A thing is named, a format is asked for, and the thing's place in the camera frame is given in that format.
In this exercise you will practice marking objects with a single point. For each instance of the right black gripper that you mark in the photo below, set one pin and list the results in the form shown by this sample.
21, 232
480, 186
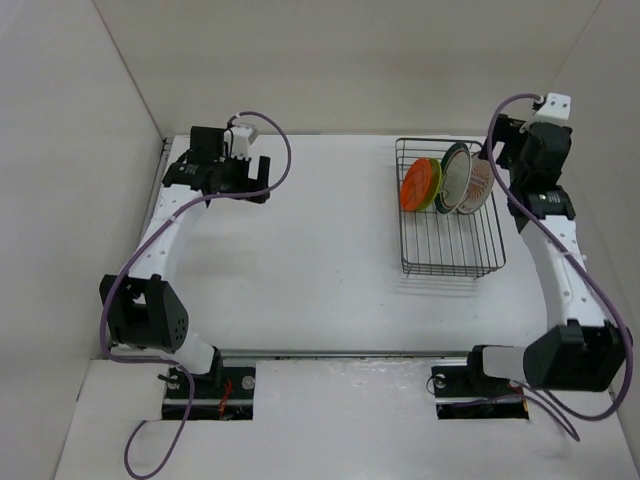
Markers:
508, 131

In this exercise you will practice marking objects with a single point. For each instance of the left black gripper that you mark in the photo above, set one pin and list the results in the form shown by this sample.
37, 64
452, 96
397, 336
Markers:
248, 184

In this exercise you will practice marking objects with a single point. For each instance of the white plate orange sunburst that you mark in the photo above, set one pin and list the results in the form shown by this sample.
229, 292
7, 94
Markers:
479, 188

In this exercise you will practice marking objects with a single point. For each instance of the white plate teal rim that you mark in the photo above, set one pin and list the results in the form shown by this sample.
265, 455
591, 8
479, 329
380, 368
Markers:
456, 167

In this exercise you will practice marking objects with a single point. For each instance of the green plastic plate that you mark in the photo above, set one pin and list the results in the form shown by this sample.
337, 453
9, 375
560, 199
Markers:
434, 187

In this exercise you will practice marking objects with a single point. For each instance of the orange plastic plate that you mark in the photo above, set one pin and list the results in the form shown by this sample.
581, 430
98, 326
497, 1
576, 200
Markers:
417, 189

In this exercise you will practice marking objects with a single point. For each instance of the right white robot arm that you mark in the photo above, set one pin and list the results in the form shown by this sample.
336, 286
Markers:
582, 349

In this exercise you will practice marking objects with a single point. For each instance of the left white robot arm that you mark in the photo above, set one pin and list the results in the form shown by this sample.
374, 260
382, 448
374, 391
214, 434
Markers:
143, 310

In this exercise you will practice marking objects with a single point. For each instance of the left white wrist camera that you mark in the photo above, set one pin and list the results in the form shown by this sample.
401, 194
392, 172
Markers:
239, 139

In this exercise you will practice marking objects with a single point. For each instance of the dark wire dish rack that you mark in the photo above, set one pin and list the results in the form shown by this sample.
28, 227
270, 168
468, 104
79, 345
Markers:
454, 245

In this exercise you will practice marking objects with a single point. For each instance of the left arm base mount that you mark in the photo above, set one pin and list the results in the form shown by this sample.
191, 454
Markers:
231, 400

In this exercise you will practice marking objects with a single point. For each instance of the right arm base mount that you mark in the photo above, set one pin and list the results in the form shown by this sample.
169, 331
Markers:
461, 395

